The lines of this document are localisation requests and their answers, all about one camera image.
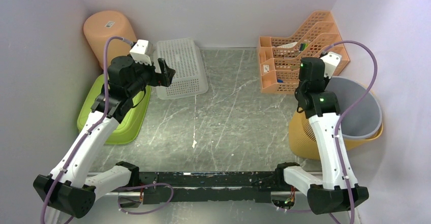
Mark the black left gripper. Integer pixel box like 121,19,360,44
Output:
128,56,176,97

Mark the white perforated plastic basket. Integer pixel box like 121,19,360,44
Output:
155,38,208,100

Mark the green plastic tub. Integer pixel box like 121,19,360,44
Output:
76,75,151,145

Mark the orange plastic bucket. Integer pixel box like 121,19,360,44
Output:
83,10,137,67

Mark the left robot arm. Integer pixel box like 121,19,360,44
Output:
33,55,175,218

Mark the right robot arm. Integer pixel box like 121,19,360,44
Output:
274,52,369,215

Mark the coloured marker set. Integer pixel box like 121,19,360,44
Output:
299,40,310,51

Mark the white paper booklet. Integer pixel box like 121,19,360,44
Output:
278,42,298,49

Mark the orange plastic file organizer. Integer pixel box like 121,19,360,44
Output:
257,11,342,94

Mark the yellow mesh waste basket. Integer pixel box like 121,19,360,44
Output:
288,112,384,161

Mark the grey plastic bin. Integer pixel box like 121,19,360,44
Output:
326,76,382,140

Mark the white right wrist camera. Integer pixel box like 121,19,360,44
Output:
320,51,342,79

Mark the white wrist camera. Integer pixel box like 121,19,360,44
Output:
130,40,153,66
320,51,342,79

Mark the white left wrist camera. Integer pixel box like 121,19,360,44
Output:
130,40,153,66

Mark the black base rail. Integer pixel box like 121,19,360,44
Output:
139,171,294,204

